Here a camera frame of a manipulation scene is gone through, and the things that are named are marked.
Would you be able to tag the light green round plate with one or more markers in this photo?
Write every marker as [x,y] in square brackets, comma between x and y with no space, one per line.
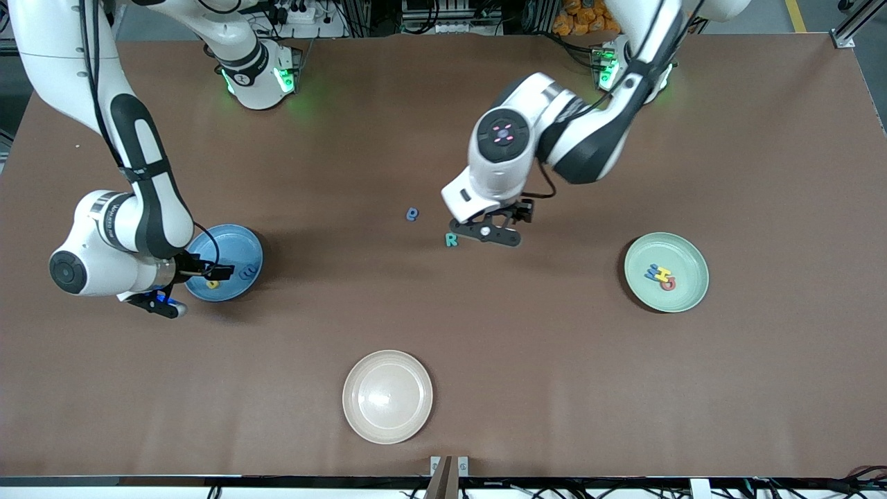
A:
[686,291]

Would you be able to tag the beige round plate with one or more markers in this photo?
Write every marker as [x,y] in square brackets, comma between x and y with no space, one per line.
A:
[387,396]

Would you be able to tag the cyan foam letter R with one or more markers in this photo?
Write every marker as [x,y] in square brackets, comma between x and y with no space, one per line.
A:
[451,240]

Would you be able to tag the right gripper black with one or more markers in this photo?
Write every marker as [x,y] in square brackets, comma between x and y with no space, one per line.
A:
[188,265]

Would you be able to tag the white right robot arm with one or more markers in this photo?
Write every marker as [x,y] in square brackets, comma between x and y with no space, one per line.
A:
[55,41]

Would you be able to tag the pink foam letter Q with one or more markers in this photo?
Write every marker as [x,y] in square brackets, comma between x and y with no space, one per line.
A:
[671,286]

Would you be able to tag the aluminium frame beam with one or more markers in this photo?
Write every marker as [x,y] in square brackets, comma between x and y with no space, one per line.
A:
[859,24]

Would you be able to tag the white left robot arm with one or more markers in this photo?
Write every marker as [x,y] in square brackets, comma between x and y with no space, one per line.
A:
[589,138]

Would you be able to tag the blue foam capital M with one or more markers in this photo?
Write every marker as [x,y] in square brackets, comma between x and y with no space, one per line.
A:
[651,272]

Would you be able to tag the blue round plate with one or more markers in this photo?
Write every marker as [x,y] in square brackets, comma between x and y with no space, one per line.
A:
[235,242]

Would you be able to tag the black table edge rail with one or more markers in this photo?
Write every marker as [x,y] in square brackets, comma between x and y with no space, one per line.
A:
[138,481]

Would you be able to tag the orange fruit pile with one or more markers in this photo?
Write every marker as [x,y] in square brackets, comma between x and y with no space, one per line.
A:
[582,21]

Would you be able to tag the dark blue foam letter m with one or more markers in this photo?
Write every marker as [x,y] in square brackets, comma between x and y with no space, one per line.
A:
[247,272]

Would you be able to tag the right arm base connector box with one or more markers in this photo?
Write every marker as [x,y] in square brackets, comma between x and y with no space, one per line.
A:
[287,69]

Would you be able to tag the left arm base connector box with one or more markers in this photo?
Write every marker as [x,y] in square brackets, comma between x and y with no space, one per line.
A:
[601,59]

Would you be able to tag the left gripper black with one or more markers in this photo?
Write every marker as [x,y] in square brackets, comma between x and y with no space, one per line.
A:
[521,211]

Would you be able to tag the camera stand post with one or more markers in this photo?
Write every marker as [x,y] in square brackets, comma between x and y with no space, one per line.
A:
[443,482]

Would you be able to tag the yellow foam letter H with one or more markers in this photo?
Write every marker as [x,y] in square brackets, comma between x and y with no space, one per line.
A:
[664,274]

